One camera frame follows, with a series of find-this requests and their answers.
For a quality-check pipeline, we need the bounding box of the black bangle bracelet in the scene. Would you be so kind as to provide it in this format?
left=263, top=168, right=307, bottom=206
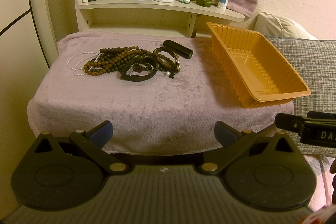
left=119, top=56, right=159, bottom=82

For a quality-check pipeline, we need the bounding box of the white pearl necklace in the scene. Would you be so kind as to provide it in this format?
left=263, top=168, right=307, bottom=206
left=67, top=52, right=102, bottom=76

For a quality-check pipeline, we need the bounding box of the brown wooden bead necklace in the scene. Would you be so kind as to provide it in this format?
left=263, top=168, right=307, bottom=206
left=83, top=45, right=154, bottom=77

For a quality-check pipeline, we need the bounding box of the orange plastic tray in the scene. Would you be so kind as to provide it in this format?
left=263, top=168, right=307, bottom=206
left=207, top=22, right=311, bottom=108

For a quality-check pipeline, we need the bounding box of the black rectangular case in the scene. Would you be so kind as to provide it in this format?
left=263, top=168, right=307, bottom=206
left=163, top=40, right=193, bottom=59

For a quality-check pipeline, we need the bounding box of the grey woven pillow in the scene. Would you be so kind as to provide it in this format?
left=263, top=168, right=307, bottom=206
left=266, top=36, right=336, bottom=158

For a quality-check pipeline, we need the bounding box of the cream wooden shelf unit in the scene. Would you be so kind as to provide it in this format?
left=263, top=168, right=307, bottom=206
left=30, top=0, right=245, bottom=65

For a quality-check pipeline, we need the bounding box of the white pillow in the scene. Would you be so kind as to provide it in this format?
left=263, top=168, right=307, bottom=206
left=254, top=12, right=317, bottom=40

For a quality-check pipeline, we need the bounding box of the black strap wristwatch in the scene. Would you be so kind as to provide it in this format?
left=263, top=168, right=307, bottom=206
left=153, top=47, right=181, bottom=79

